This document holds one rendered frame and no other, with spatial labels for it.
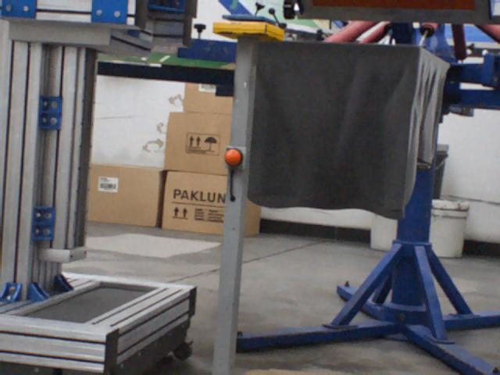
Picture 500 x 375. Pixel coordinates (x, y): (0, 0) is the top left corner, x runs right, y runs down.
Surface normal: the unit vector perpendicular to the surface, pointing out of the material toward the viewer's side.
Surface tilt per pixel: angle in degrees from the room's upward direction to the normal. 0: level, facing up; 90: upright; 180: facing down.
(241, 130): 90
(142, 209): 90
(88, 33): 90
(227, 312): 90
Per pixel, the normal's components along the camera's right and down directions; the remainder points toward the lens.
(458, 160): -0.34, 0.03
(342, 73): -0.12, 0.21
